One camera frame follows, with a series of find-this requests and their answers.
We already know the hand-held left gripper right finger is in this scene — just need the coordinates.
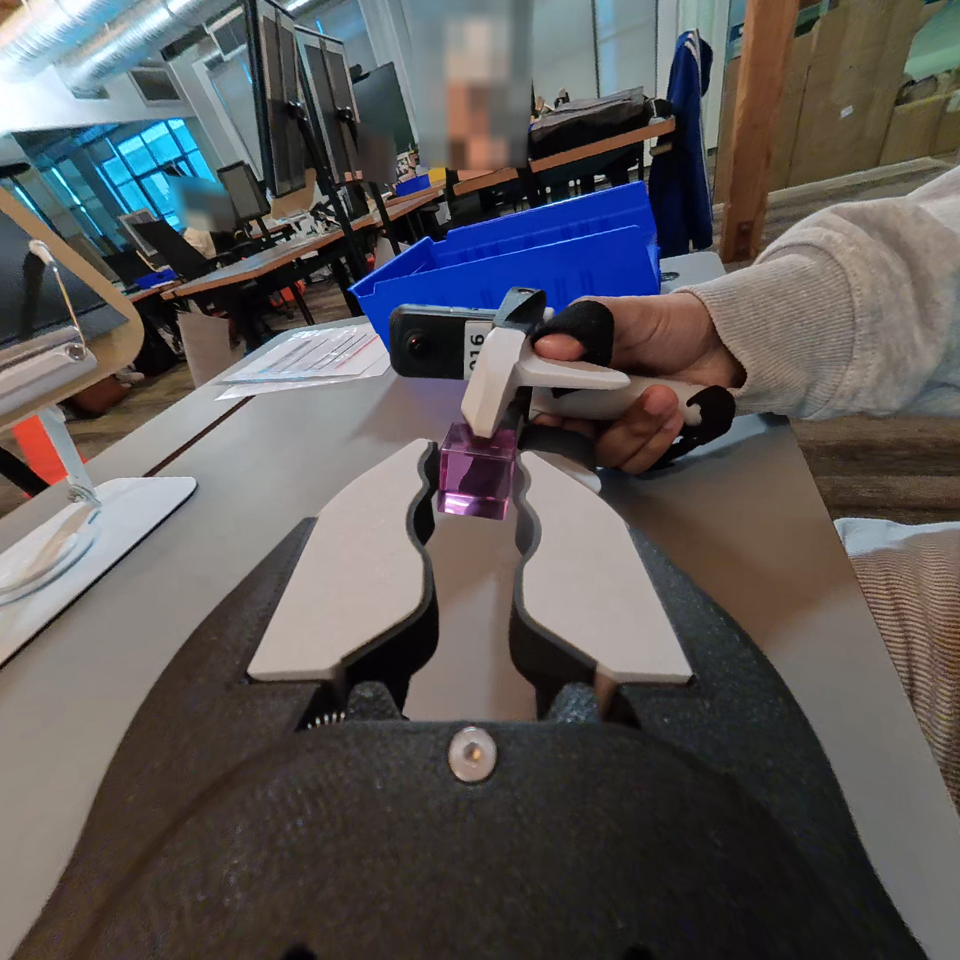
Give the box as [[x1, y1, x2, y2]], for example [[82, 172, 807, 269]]
[[512, 448, 696, 687]]

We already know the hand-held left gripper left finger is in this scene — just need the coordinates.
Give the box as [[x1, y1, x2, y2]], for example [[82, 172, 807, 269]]
[[246, 438, 441, 684]]

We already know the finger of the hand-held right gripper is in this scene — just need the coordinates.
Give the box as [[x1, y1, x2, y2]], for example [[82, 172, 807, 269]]
[[459, 327, 531, 438]]

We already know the purple transparent cube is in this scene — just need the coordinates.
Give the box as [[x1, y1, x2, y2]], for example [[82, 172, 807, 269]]
[[437, 422, 519, 519]]

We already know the person's right forearm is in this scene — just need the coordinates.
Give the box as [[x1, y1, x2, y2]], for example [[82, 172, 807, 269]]
[[673, 166, 960, 423]]

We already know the grey desk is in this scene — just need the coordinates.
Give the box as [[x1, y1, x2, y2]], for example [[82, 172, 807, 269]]
[[0, 251, 960, 960]]

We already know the person's right hand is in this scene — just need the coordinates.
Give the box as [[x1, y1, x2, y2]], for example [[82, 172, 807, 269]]
[[528, 292, 747, 476]]

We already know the printed paper sheet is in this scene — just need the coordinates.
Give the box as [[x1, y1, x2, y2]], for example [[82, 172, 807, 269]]
[[216, 322, 393, 403]]

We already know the blue plastic bin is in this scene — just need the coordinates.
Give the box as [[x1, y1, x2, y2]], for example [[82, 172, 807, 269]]
[[348, 180, 663, 340]]

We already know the long wooden table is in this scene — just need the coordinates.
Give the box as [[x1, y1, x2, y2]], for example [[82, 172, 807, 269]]
[[126, 180, 451, 320]]

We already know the black monitor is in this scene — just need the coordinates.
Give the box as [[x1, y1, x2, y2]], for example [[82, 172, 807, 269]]
[[351, 62, 418, 160]]

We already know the wooden table with black legs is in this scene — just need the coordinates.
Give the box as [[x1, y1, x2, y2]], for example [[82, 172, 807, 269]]
[[448, 114, 678, 226]]

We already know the black panel on stand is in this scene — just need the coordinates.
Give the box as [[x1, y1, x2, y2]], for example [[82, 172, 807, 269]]
[[294, 24, 363, 187], [244, 0, 310, 199]]

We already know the display stand with white base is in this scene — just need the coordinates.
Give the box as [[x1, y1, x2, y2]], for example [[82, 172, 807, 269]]
[[0, 330, 199, 670]]

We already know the black bag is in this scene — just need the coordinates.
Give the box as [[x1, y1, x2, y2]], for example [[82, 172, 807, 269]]
[[528, 85, 674, 153]]

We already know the blue hanging jacket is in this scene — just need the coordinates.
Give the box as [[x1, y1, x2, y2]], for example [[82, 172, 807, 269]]
[[647, 30, 715, 261]]

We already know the person's light jeans leg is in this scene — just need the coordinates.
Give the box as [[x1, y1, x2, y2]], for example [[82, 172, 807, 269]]
[[834, 516, 960, 558]]

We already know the orange object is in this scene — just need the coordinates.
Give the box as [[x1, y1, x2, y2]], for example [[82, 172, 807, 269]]
[[13, 414, 87, 490]]

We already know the cardboard backed display board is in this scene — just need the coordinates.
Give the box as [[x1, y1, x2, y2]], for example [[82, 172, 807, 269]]
[[0, 186, 145, 376]]

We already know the stack of cardboard boxes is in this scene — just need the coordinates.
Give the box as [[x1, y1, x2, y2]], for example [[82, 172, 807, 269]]
[[786, 0, 960, 189]]

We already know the wooden post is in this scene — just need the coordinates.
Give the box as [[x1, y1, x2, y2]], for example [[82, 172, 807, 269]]
[[714, 0, 801, 264]]

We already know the silver ventilation duct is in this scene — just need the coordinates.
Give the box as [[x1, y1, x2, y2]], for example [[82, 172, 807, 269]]
[[0, 0, 252, 85]]

